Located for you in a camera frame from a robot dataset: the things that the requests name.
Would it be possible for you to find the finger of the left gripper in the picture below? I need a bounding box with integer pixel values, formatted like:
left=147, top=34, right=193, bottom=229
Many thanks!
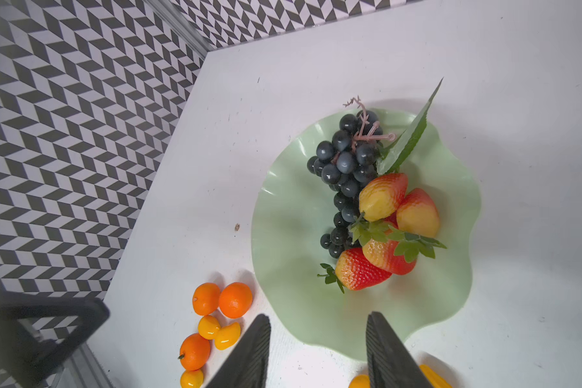
left=0, top=291, right=110, bottom=387

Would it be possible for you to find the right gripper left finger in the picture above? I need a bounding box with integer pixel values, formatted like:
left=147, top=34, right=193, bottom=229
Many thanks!
left=207, top=314, right=271, bottom=388

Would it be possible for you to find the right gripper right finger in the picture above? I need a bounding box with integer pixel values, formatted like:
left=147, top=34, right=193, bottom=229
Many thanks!
left=365, top=311, right=432, bottom=388

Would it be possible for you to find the orange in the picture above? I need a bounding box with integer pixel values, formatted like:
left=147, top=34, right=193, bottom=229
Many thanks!
left=218, top=282, right=253, bottom=319
left=349, top=374, right=370, bottom=388
left=192, top=282, right=221, bottom=316
left=178, top=333, right=211, bottom=371

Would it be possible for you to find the strawberry red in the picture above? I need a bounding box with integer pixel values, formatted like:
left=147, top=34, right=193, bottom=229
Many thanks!
left=318, top=248, right=392, bottom=294

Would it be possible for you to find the green wavy glass bowl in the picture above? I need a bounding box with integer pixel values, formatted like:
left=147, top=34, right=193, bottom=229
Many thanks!
left=252, top=113, right=481, bottom=360

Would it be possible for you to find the dark grape bunch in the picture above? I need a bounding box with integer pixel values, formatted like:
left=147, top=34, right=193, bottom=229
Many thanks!
left=306, top=77, right=445, bottom=260

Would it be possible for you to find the yellow kumquat left upper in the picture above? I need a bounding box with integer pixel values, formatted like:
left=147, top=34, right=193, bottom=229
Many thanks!
left=213, top=322, right=242, bottom=351

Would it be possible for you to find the yellow kumquat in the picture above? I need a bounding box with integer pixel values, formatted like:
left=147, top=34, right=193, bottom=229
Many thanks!
left=179, top=370, right=205, bottom=388
left=197, top=315, right=221, bottom=340
left=213, top=322, right=242, bottom=351
left=420, top=365, right=452, bottom=388

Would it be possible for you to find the yellow kumquat right upper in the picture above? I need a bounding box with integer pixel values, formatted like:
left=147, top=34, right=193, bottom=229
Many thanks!
left=420, top=365, right=452, bottom=388

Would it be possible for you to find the yellow kumquat left middle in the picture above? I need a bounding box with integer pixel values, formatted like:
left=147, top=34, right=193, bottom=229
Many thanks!
left=197, top=315, right=221, bottom=340

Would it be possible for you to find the yellow kumquat left bottom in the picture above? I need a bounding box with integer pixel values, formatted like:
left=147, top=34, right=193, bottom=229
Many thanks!
left=179, top=370, right=205, bottom=388

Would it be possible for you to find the left corner aluminium post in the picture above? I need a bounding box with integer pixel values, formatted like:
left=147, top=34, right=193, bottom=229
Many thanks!
left=145, top=0, right=212, bottom=58

